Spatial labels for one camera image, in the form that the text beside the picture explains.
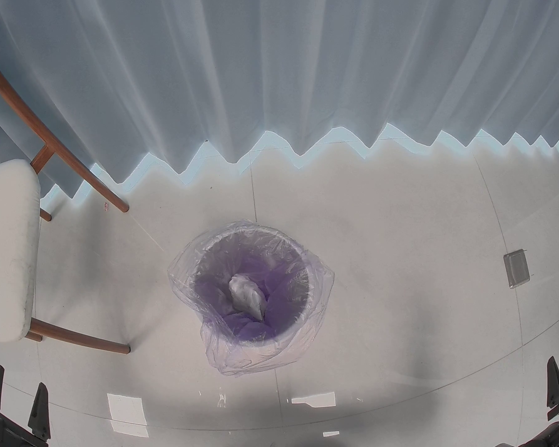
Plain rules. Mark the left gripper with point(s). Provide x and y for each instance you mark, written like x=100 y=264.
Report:
x=4 y=431

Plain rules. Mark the purple plastic bag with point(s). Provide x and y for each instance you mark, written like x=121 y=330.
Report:
x=242 y=333

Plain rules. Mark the white trash bin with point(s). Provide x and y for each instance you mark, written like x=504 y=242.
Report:
x=256 y=245

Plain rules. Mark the wooden chair white cushions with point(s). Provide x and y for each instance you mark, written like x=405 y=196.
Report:
x=9 y=249

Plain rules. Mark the crumpled white printed wrapper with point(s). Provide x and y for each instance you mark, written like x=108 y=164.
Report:
x=247 y=296

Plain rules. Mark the pale blue curtain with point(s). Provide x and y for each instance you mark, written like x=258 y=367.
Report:
x=279 y=54

